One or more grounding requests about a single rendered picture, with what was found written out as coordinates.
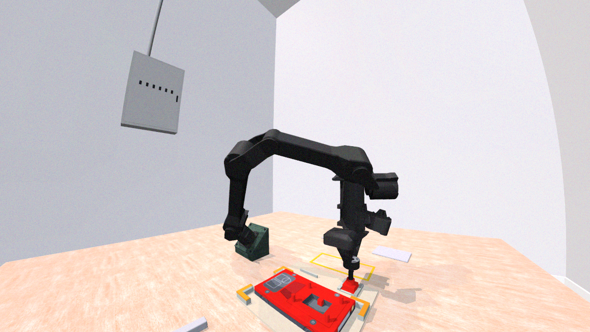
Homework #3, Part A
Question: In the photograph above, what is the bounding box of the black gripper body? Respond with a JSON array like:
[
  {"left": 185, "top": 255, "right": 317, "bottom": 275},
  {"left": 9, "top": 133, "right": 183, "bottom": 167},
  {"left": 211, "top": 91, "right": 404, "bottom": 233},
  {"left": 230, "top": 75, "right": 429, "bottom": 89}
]
[{"left": 323, "top": 200, "right": 367, "bottom": 250}]

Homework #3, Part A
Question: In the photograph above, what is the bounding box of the red rectangular plate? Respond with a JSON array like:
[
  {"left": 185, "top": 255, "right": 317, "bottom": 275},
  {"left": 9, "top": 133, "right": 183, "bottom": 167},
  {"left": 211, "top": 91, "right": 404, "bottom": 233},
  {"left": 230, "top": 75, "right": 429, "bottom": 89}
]
[{"left": 254, "top": 269, "right": 355, "bottom": 332}]

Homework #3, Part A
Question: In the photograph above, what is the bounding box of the white rectangular bar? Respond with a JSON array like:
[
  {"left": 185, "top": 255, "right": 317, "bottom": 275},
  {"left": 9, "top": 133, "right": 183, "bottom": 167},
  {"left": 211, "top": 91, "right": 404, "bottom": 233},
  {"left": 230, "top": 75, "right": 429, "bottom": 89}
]
[{"left": 172, "top": 316, "right": 208, "bottom": 332}]

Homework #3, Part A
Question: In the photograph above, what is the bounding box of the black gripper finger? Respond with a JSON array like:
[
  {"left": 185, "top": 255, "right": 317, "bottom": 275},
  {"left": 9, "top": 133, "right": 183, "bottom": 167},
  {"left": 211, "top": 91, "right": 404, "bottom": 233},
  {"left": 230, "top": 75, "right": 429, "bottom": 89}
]
[
  {"left": 353, "top": 231, "right": 369, "bottom": 257},
  {"left": 336, "top": 241, "right": 361, "bottom": 268}
]

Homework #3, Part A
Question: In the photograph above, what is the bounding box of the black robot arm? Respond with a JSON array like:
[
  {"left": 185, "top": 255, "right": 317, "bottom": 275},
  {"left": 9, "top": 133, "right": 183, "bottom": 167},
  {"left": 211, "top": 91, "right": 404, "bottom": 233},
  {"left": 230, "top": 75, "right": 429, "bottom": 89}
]
[{"left": 223, "top": 129, "right": 399, "bottom": 249}]

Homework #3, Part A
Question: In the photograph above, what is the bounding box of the black tyre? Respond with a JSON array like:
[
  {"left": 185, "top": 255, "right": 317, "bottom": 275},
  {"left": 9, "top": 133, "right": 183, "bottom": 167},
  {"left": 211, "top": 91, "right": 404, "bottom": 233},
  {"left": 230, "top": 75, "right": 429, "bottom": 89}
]
[{"left": 343, "top": 255, "right": 360, "bottom": 270}]

